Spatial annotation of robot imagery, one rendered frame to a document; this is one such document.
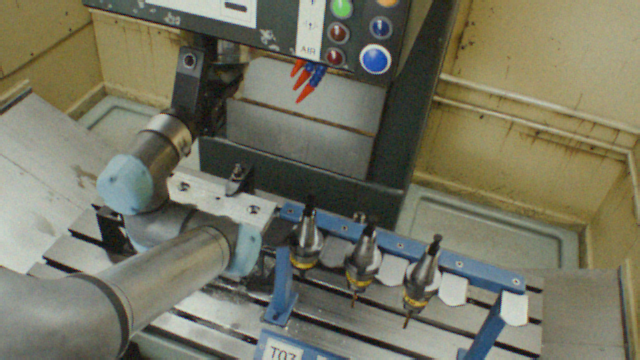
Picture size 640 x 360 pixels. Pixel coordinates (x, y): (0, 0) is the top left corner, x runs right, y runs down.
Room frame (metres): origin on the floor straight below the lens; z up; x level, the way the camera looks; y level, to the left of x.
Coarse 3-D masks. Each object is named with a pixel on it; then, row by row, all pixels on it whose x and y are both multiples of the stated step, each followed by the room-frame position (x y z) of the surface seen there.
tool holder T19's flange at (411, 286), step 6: (414, 264) 0.63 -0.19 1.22; (408, 270) 0.61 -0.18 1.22; (408, 276) 0.60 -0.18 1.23; (438, 276) 0.61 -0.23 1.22; (408, 282) 0.59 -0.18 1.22; (414, 282) 0.59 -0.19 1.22; (438, 282) 0.59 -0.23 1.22; (408, 288) 0.58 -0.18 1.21; (414, 288) 0.58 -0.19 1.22; (420, 288) 0.58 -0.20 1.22; (426, 288) 0.58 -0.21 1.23; (432, 288) 0.58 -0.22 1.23; (420, 294) 0.58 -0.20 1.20; (426, 294) 0.58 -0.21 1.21; (432, 294) 0.58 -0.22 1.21
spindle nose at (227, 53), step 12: (180, 36) 0.79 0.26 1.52; (192, 36) 0.76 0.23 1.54; (204, 36) 0.75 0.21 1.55; (204, 48) 0.75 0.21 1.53; (216, 48) 0.75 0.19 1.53; (228, 48) 0.75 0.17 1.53; (240, 48) 0.76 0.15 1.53; (252, 48) 0.77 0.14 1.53; (216, 60) 0.75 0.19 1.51; (228, 60) 0.76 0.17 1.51; (240, 60) 0.76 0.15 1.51; (252, 60) 0.78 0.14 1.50
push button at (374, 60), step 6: (372, 48) 0.56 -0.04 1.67; (378, 48) 0.56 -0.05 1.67; (366, 54) 0.56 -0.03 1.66; (372, 54) 0.55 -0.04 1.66; (378, 54) 0.55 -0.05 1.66; (384, 54) 0.55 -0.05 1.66; (366, 60) 0.56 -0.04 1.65; (372, 60) 0.55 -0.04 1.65; (378, 60) 0.55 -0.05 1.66; (384, 60) 0.55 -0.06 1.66; (366, 66) 0.56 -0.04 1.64; (372, 66) 0.55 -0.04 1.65; (378, 66) 0.55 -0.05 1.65; (384, 66) 0.55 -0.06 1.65; (372, 72) 0.55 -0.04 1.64; (378, 72) 0.55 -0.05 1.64
